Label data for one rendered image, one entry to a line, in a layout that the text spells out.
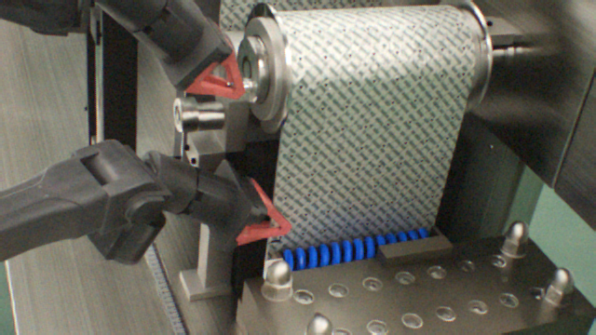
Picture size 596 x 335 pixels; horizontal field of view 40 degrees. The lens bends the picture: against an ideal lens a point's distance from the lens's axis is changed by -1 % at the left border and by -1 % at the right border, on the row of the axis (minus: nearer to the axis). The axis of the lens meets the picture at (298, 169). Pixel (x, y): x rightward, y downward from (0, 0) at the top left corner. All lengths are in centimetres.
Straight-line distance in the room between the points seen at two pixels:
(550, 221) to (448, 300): 211
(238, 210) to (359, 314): 18
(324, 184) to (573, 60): 32
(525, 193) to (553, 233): 166
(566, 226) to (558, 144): 208
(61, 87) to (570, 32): 97
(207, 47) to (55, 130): 69
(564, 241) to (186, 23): 233
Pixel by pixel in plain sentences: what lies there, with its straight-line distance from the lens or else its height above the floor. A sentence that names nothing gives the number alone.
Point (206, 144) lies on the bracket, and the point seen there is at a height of 114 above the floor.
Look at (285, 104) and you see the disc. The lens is 88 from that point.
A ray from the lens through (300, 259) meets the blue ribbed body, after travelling 99.
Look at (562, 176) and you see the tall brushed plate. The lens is 101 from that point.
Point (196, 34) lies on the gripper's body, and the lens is 83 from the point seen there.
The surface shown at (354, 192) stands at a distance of 100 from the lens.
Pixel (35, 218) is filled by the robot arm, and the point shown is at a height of 120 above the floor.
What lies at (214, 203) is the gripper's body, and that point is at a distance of 90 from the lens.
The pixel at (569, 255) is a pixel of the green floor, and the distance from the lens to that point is 295.
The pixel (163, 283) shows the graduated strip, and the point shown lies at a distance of 115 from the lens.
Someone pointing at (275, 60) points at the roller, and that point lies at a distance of 88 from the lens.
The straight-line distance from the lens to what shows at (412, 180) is 103.
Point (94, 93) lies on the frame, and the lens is 137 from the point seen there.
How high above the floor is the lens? 167
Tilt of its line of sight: 33 degrees down
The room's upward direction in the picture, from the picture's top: 8 degrees clockwise
